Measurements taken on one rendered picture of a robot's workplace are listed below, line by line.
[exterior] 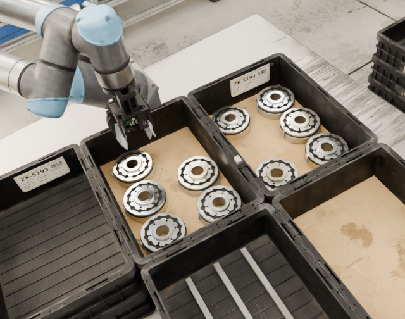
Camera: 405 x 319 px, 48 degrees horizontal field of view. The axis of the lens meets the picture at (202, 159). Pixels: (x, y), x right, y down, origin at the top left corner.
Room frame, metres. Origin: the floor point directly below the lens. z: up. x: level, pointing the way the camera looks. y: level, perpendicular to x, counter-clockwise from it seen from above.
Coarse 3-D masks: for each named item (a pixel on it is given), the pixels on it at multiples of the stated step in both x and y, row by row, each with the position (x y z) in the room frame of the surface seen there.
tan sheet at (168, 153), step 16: (160, 144) 0.84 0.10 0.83; (176, 144) 0.83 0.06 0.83; (192, 144) 0.82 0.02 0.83; (160, 160) 0.79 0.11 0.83; (176, 160) 0.78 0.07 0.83; (112, 176) 0.77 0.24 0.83; (160, 176) 0.74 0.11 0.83; (176, 192) 0.68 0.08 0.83; (176, 208) 0.63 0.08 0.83; (192, 208) 0.62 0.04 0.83; (128, 224) 0.61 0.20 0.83; (192, 224) 0.58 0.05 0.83; (144, 256) 0.52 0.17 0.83
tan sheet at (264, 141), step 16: (256, 96) 0.96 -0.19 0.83; (256, 112) 0.90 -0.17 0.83; (256, 128) 0.84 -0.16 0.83; (272, 128) 0.82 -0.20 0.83; (320, 128) 0.79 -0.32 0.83; (240, 144) 0.79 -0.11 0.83; (256, 144) 0.78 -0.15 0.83; (272, 144) 0.77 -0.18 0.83; (288, 144) 0.76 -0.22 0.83; (304, 144) 0.75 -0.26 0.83; (256, 160) 0.73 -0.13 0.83; (304, 160) 0.70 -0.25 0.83
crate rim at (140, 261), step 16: (192, 112) 0.84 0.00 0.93; (208, 128) 0.77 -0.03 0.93; (80, 144) 0.80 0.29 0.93; (224, 144) 0.71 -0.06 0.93; (96, 176) 0.69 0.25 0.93; (240, 176) 0.61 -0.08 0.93; (256, 192) 0.56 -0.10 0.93; (112, 208) 0.59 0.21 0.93; (240, 208) 0.53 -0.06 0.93; (208, 224) 0.51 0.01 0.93; (128, 240) 0.51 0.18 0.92
